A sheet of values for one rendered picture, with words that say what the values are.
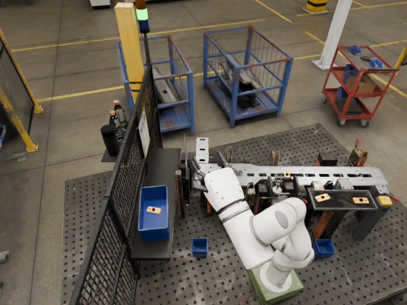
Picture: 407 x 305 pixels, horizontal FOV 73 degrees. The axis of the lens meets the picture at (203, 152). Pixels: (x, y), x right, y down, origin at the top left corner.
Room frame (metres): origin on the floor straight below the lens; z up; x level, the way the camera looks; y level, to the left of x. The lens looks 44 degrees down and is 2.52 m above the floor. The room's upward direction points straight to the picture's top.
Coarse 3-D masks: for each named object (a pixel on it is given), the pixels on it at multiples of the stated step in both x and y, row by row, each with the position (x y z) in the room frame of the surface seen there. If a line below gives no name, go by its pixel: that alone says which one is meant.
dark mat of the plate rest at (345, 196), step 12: (312, 192) 1.05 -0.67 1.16; (324, 192) 1.05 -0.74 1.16; (336, 192) 1.05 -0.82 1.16; (348, 192) 1.05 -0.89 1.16; (360, 192) 1.05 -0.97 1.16; (324, 204) 0.96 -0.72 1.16; (336, 204) 0.96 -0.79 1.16; (348, 204) 0.96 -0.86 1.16; (360, 204) 0.96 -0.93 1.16; (372, 204) 0.96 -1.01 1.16
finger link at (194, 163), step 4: (192, 160) 0.54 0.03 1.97; (196, 160) 0.53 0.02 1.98; (192, 164) 0.53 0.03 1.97; (196, 164) 0.52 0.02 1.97; (192, 168) 0.52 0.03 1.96; (196, 168) 0.51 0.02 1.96; (200, 168) 0.51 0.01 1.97; (196, 172) 0.50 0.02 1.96; (196, 176) 0.49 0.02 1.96; (192, 180) 0.48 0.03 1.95; (196, 180) 0.48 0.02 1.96
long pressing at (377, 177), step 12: (204, 168) 1.40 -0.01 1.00; (216, 168) 1.40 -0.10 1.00; (240, 168) 1.40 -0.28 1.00; (252, 168) 1.40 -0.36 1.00; (264, 168) 1.40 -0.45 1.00; (276, 168) 1.40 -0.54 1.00; (288, 168) 1.40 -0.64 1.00; (300, 168) 1.40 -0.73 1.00; (312, 168) 1.40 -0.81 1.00; (324, 168) 1.40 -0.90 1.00; (336, 168) 1.40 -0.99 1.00; (348, 168) 1.40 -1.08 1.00; (360, 168) 1.40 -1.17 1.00; (372, 168) 1.40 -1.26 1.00; (240, 180) 1.28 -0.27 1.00; (252, 180) 1.28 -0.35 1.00; (300, 180) 1.28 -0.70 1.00; (312, 180) 1.28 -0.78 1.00; (324, 180) 1.28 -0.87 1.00; (360, 180) 1.28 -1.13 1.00; (372, 180) 1.28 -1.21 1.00; (384, 180) 1.28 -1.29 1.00
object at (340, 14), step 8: (344, 0) 4.98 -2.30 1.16; (336, 8) 5.09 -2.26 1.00; (344, 8) 4.97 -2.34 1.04; (336, 16) 5.03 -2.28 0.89; (344, 16) 4.99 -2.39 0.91; (336, 24) 4.98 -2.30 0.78; (344, 24) 5.01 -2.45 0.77; (336, 32) 4.97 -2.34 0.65; (328, 40) 5.04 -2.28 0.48; (336, 40) 4.99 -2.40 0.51; (328, 48) 4.98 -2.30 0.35; (328, 56) 4.97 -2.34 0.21; (320, 64) 5.02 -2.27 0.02; (328, 64) 4.99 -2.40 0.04
